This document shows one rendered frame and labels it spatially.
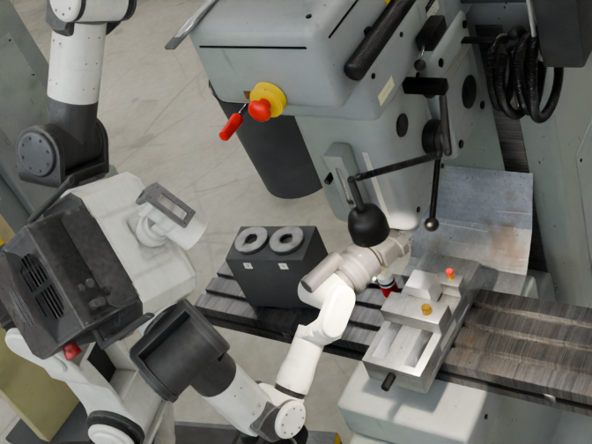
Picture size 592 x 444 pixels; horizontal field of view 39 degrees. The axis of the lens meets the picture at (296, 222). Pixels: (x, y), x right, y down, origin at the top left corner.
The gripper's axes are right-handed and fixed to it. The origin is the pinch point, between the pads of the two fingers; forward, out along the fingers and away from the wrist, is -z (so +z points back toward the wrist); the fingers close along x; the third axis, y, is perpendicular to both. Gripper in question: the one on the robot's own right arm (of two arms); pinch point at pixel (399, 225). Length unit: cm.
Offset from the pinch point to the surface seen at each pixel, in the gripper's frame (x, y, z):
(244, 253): 40.7, 12.6, 18.3
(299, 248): 29.0, 13.1, 9.5
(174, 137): 274, 122, -74
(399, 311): -0.4, 20.7, 7.6
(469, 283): -6.1, 24.8, -10.1
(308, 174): 161, 111, -79
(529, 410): -13, 75, -13
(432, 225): -15.0, -10.1, 3.4
